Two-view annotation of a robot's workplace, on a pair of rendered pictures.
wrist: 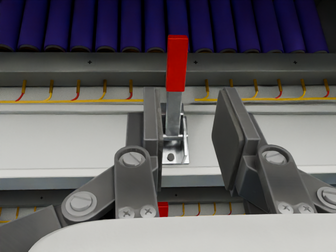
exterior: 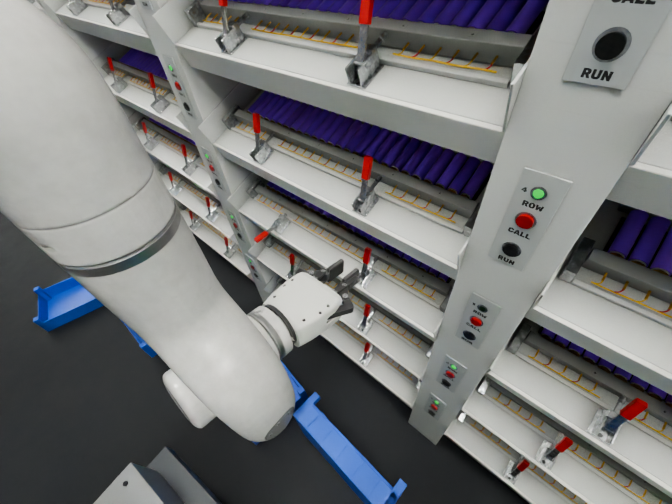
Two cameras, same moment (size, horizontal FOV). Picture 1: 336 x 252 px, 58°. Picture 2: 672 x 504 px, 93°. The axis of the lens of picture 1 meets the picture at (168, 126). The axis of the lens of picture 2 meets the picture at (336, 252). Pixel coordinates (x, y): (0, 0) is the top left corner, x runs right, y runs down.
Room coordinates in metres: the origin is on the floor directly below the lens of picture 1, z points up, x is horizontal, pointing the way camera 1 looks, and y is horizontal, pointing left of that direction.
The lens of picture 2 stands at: (-0.14, -0.30, 1.08)
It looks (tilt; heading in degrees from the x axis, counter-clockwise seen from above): 47 degrees down; 53
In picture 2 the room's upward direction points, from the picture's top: 6 degrees counter-clockwise
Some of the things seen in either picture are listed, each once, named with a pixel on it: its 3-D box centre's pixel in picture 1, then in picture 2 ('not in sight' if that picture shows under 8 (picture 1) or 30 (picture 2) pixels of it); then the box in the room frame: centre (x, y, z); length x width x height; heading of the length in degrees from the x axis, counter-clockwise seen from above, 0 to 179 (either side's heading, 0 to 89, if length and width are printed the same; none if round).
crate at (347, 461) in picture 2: not in sight; (347, 455); (-0.05, -0.14, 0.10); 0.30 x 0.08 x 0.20; 95
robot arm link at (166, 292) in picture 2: not in sight; (211, 342); (-0.15, -0.07, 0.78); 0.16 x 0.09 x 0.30; 97
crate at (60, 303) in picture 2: not in sight; (80, 291); (-0.49, 1.08, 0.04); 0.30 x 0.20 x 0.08; 172
